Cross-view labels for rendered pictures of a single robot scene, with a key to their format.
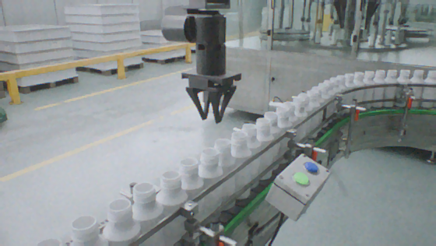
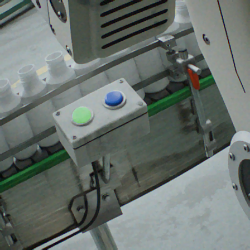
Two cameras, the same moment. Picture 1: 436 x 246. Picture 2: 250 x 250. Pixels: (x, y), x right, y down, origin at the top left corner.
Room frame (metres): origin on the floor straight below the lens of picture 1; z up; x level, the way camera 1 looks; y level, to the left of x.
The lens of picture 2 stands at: (-0.13, -0.82, 1.65)
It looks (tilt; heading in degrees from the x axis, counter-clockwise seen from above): 30 degrees down; 37
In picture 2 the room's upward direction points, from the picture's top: 18 degrees counter-clockwise
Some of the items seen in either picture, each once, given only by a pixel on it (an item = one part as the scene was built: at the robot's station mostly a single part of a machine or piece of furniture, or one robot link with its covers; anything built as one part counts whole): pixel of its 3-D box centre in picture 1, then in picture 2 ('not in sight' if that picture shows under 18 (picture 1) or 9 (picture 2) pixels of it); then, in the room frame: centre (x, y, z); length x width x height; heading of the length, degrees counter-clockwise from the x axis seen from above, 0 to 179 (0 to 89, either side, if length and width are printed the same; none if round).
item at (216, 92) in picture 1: (212, 99); not in sight; (0.64, 0.01, 1.28); 0.07 x 0.07 x 0.09; 55
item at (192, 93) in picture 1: (209, 98); not in sight; (0.65, 0.02, 1.28); 0.07 x 0.07 x 0.09; 55
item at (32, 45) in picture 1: (31, 55); not in sight; (6.08, 3.34, 0.50); 1.23 x 1.04 x 1.00; 54
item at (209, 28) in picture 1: (208, 29); not in sight; (0.65, 0.02, 1.41); 0.07 x 0.06 x 0.07; 55
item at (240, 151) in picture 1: (238, 165); (65, 91); (0.75, -0.05, 1.08); 0.06 x 0.06 x 0.17
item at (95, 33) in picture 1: (104, 37); not in sight; (7.40, 2.41, 0.67); 1.23 x 1.04 x 1.35; 56
